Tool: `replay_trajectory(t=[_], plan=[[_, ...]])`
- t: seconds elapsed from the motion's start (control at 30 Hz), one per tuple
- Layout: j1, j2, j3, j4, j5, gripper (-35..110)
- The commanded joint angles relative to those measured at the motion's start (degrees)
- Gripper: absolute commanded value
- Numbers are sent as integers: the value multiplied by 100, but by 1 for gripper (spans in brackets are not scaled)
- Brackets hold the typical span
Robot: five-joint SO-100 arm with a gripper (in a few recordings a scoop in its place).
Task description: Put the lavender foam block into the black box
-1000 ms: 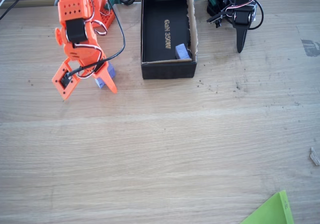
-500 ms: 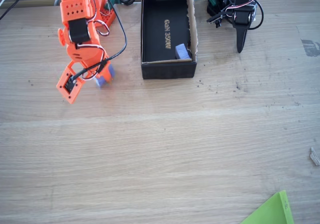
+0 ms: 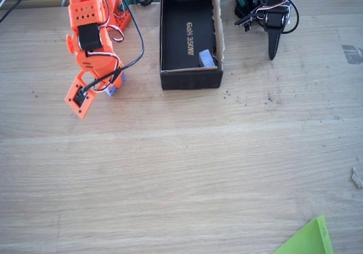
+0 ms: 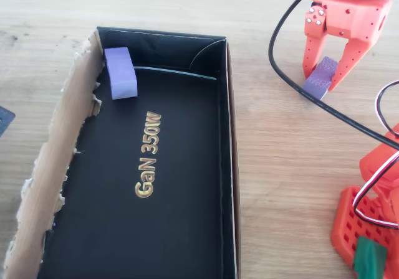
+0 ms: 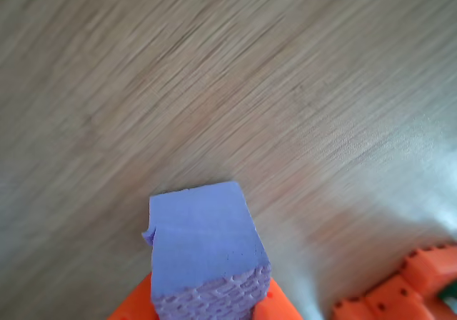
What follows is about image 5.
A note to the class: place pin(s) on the purple foam block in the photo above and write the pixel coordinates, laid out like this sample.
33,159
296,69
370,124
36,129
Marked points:
203,241

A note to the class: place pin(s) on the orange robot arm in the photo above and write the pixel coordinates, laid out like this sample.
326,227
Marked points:
400,291

